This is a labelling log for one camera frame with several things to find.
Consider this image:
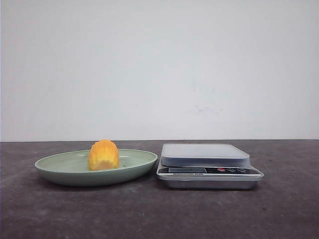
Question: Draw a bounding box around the green oval plate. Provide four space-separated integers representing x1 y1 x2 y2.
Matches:
34 149 158 187

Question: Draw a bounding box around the silver digital kitchen scale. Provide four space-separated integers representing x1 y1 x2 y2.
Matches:
157 143 264 189

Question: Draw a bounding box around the yellow corn cob piece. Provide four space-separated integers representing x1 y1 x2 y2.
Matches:
88 139 119 171

